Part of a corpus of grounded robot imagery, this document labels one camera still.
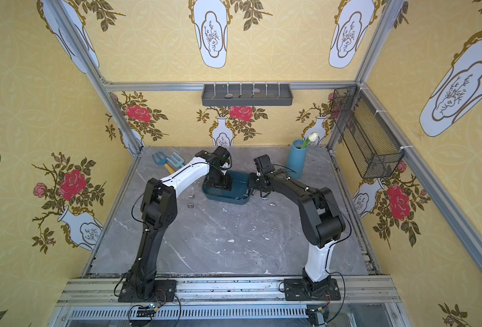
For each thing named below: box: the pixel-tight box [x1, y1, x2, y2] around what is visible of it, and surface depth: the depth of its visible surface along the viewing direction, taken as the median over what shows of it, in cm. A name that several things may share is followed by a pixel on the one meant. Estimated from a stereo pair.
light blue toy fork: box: [166, 151, 185, 168], surface depth 116 cm
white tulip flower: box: [300, 132, 319, 150], surface depth 86 cm
